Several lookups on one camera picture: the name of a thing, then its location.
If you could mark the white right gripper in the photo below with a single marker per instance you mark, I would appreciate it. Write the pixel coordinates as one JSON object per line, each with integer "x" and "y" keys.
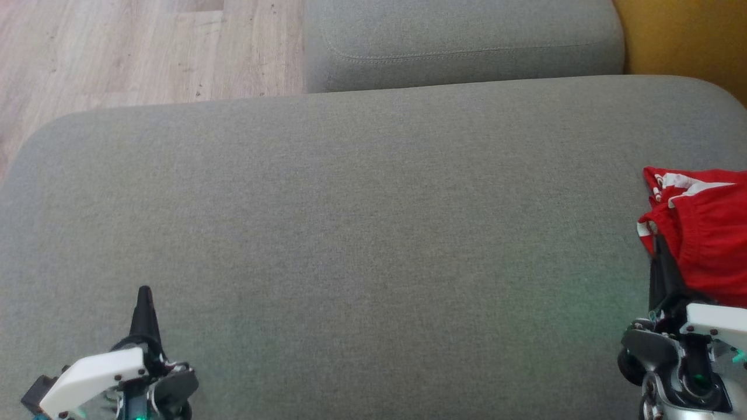
{"x": 700, "y": 350}

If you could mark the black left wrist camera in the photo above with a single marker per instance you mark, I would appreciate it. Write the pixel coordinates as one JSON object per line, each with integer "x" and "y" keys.
{"x": 39, "y": 394}

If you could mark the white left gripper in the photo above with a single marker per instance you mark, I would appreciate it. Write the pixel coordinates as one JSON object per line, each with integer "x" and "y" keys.
{"x": 99, "y": 376}

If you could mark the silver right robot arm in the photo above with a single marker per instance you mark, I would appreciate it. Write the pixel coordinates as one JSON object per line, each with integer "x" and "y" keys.
{"x": 653, "y": 403}

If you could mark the red basketball jersey number 33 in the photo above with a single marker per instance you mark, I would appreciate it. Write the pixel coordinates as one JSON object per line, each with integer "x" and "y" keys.
{"x": 677, "y": 178}

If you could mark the yellow sofa cushion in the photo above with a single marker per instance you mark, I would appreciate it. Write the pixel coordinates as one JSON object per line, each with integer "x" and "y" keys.
{"x": 688, "y": 41}

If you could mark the red shorts with white trim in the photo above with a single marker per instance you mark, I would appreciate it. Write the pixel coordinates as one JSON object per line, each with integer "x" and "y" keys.
{"x": 712, "y": 245}

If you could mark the small grey sofa cushion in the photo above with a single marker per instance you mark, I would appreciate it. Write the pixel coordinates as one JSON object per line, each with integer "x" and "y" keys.
{"x": 467, "y": 41}

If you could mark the large grey sofa seat cushion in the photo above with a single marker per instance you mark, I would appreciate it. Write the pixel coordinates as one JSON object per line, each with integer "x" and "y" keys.
{"x": 350, "y": 245}

